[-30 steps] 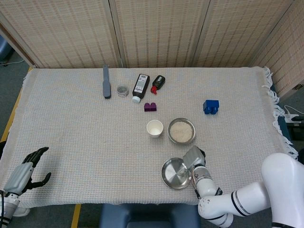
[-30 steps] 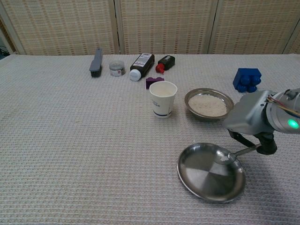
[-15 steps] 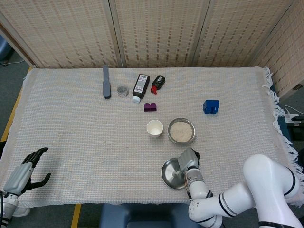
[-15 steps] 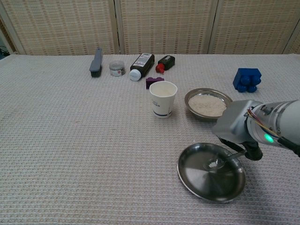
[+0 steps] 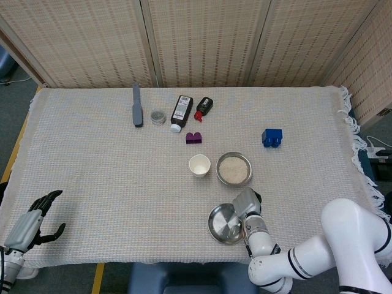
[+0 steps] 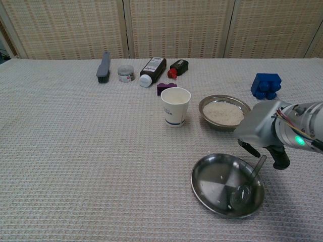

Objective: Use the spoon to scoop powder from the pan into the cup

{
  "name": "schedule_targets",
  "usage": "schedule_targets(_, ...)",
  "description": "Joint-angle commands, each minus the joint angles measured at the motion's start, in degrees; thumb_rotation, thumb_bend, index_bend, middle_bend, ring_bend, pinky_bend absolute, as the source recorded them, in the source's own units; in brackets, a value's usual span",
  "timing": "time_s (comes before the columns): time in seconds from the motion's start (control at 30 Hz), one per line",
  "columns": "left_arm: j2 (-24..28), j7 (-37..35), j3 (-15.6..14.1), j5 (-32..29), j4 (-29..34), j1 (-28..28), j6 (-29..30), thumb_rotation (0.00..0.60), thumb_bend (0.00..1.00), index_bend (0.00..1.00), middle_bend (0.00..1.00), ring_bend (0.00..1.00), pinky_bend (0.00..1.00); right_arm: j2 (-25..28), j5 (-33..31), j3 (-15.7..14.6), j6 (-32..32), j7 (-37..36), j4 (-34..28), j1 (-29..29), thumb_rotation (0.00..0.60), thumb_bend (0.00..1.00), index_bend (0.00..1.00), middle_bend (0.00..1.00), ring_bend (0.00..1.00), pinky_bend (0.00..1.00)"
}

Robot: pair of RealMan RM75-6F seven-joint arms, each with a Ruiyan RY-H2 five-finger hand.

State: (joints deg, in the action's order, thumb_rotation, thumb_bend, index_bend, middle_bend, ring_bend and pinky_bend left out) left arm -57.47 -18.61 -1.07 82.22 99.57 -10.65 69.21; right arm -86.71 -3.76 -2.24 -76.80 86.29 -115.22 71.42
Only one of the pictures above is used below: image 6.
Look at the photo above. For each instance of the grey cleaning brush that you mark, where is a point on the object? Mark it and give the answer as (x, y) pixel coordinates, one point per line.
(103, 70)

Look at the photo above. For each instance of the bamboo folding screen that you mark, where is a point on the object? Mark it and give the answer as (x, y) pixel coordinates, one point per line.
(63, 27)

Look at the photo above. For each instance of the small black bottle red cap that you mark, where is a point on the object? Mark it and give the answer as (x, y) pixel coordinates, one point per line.
(179, 66)

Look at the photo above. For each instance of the metal spoon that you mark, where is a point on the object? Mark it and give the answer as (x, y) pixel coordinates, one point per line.
(258, 167)

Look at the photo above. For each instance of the blue toy block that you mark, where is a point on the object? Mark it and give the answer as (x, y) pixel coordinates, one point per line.
(265, 85)

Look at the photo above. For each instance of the purple toy block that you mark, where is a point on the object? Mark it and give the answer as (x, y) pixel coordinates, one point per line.
(162, 88)

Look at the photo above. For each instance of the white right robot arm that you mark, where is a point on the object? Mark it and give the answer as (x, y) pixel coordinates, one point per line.
(302, 121)

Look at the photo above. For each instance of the white paper cup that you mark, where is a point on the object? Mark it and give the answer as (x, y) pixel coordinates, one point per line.
(174, 111)

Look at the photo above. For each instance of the beige woven tablecloth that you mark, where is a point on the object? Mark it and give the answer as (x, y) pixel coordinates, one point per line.
(75, 151)

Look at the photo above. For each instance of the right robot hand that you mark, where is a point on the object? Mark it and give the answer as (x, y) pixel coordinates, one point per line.
(260, 126)

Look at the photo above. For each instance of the steel plate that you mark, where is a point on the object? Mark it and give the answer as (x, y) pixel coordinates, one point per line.
(214, 186)

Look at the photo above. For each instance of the large dark bottle white cap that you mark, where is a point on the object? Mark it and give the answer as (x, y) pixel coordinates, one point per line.
(152, 68)

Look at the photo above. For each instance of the steel bowl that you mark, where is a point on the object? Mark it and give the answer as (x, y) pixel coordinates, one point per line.
(201, 111)

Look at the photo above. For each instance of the small clear plastic jar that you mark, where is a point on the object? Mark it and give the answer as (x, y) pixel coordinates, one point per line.
(125, 74)

